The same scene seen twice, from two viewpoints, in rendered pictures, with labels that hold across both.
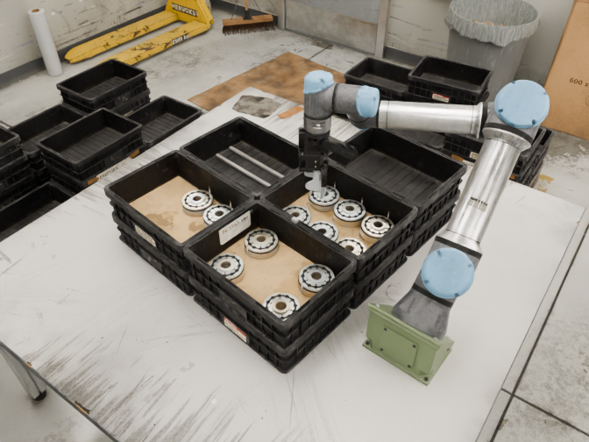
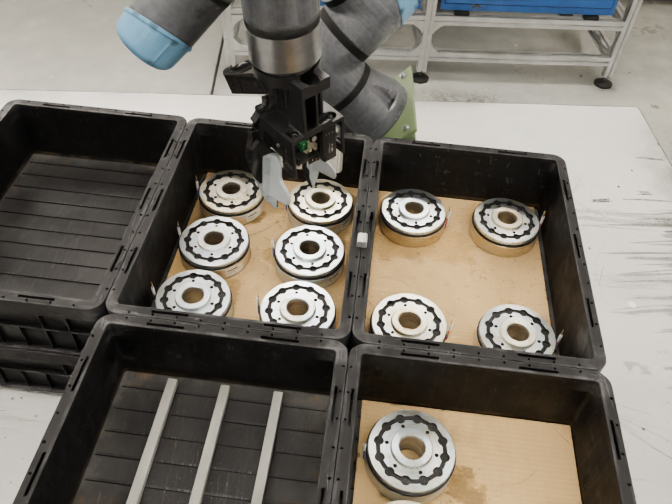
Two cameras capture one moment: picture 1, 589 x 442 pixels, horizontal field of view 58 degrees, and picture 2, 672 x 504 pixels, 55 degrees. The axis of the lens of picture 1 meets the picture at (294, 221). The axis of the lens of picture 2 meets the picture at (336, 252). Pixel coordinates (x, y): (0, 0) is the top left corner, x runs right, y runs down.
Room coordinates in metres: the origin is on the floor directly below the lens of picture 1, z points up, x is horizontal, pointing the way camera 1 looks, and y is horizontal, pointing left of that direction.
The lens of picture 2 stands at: (1.57, 0.44, 1.55)
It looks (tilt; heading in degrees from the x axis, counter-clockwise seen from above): 47 degrees down; 231
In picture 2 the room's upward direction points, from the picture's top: 4 degrees clockwise
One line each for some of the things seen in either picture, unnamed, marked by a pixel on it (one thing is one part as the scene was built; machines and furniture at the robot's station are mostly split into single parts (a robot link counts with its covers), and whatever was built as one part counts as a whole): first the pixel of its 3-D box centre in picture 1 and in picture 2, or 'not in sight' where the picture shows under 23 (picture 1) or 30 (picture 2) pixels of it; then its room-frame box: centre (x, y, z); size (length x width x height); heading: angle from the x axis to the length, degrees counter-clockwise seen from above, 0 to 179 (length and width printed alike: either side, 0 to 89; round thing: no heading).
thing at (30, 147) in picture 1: (55, 153); not in sight; (2.40, 1.29, 0.31); 0.40 x 0.30 x 0.34; 144
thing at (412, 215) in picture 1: (337, 206); (257, 216); (1.25, -0.13, 0.92); 0.40 x 0.30 x 0.02; 47
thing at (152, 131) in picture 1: (161, 144); not in sight; (2.49, 0.74, 0.31); 0.40 x 0.30 x 0.34; 145
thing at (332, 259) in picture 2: (321, 232); (309, 250); (1.20, -0.08, 0.86); 0.10 x 0.10 x 0.01
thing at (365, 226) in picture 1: (377, 225); (231, 191); (1.23, -0.26, 0.86); 0.10 x 0.10 x 0.01
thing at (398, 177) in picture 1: (392, 175); (59, 219); (1.48, -0.34, 0.87); 0.40 x 0.30 x 0.11; 47
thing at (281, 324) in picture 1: (268, 258); (471, 240); (1.03, 0.07, 0.92); 0.40 x 0.30 x 0.02; 47
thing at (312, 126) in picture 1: (317, 122); (286, 39); (1.25, -0.06, 1.22); 0.08 x 0.08 x 0.05
